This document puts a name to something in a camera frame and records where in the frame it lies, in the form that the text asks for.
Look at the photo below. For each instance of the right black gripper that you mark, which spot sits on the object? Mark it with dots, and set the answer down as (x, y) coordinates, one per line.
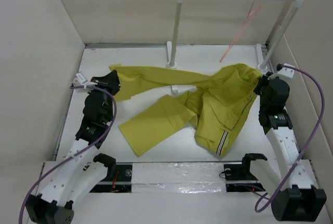
(264, 80)

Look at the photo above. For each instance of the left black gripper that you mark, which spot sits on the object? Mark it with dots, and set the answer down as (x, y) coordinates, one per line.
(110, 81)

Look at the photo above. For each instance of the yellow-green trousers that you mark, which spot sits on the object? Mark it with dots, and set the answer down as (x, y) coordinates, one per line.
(217, 109)

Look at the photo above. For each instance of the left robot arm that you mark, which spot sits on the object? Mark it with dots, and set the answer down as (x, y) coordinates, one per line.
(84, 166)

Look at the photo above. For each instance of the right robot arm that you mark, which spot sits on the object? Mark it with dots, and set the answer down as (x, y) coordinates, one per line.
(292, 194)

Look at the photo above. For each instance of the white metal clothes rack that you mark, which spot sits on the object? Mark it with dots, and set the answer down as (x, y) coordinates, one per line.
(262, 62)

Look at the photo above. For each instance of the silver tape strip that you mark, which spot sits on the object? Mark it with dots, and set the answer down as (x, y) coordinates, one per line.
(187, 177)

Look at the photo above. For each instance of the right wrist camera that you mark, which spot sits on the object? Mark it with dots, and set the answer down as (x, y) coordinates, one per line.
(285, 71)

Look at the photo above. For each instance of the pink wire hanger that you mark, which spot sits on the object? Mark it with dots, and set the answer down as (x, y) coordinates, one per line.
(251, 14)

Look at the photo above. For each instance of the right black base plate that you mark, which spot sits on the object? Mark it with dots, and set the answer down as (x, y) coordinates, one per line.
(238, 180)

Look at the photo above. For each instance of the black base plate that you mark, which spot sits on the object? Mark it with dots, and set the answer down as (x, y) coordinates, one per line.
(238, 180)
(119, 181)

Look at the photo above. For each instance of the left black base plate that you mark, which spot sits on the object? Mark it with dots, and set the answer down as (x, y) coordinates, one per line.
(119, 181)

